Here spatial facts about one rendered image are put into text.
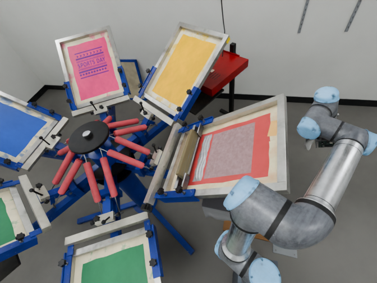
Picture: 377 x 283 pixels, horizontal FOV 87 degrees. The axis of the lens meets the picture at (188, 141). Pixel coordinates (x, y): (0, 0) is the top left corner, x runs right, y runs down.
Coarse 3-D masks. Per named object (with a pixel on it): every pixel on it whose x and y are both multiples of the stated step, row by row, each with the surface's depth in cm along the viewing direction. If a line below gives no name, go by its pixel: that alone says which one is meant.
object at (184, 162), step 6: (192, 132) 138; (192, 138) 136; (186, 144) 132; (192, 144) 134; (186, 150) 129; (192, 150) 133; (186, 156) 127; (180, 162) 124; (186, 162) 126; (180, 168) 121; (186, 168) 125; (180, 174) 120; (186, 174) 123
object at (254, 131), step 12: (252, 120) 119; (264, 120) 113; (216, 132) 136; (228, 132) 128; (240, 132) 120; (252, 132) 114; (264, 132) 108; (216, 144) 128; (228, 144) 121; (240, 144) 114; (252, 144) 108
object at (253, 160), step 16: (256, 144) 106; (208, 160) 124; (224, 160) 115; (240, 160) 107; (256, 160) 100; (192, 176) 125; (208, 176) 116; (224, 176) 108; (240, 176) 101; (256, 176) 95
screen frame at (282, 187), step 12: (276, 96) 113; (252, 108) 121; (264, 108) 118; (216, 120) 138; (228, 120) 134; (180, 144) 151; (180, 156) 147; (288, 156) 90; (288, 168) 86; (168, 180) 133; (288, 180) 82; (204, 192) 106; (216, 192) 101; (228, 192) 96; (288, 192) 79
